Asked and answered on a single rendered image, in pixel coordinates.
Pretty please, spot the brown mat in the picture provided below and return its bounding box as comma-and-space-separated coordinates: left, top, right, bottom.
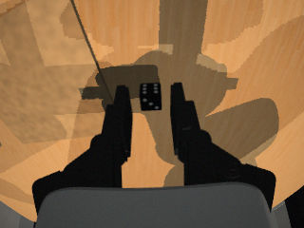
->
0, 0, 114, 144

